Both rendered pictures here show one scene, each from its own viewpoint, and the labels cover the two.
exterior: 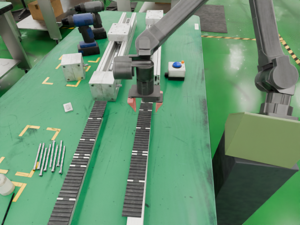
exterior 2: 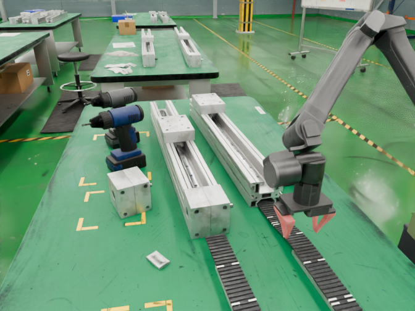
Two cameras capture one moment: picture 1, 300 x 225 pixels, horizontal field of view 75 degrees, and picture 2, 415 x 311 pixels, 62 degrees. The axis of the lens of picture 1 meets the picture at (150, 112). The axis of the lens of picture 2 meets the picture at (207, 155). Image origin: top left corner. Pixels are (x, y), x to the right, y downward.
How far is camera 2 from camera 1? 42 cm
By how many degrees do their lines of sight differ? 23
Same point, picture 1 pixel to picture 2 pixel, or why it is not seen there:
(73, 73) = (134, 202)
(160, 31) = (321, 111)
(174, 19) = (330, 95)
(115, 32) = (173, 129)
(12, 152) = not seen: outside the picture
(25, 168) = not seen: outside the picture
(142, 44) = (309, 130)
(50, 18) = not seen: outside the picture
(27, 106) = (76, 276)
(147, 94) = (315, 203)
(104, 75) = (205, 193)
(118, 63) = (279, 161)
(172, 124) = (341, 248)
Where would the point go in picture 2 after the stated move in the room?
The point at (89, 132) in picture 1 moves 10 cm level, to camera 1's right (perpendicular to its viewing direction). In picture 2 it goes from (237, 289) to (281, 277)
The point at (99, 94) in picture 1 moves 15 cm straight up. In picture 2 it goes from (204, 225) to (204, 173)
